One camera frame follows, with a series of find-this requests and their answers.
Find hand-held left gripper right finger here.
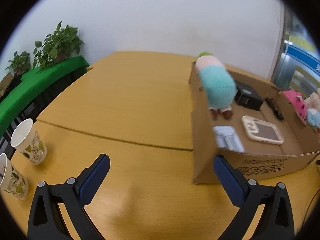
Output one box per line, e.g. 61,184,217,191
213,155,295,240

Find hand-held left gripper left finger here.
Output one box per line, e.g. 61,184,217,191
27,154,111,240

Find white plastic packet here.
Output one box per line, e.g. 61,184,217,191
212,126,245,153

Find brown cardboard box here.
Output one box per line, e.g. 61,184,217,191
188,60,320,185

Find white clear phone case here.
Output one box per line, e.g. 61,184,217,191
241,115,285,145

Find pink pig plush toy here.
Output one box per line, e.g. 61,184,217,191
195,51,237,119

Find leaf print paper cup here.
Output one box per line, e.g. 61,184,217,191
0,153,29,200
11,119,47,165

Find black sunglasses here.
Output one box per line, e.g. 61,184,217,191
265,97,285,121

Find large cardboard box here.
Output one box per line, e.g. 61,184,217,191
0,51,320,240

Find black box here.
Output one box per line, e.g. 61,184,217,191
234,81,264,111

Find pink strawberry plush toy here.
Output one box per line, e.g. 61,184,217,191
282,89,307,124

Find light blue plush toy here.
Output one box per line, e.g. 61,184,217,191
306,108,320,133

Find beige plush toy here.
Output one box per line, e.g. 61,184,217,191
304,87,320,110

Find glass door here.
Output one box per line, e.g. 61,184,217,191
271,5,320,90

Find small potted plant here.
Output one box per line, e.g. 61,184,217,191
6,51,32,75

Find large potted plant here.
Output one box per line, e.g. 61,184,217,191
34,21,84,69

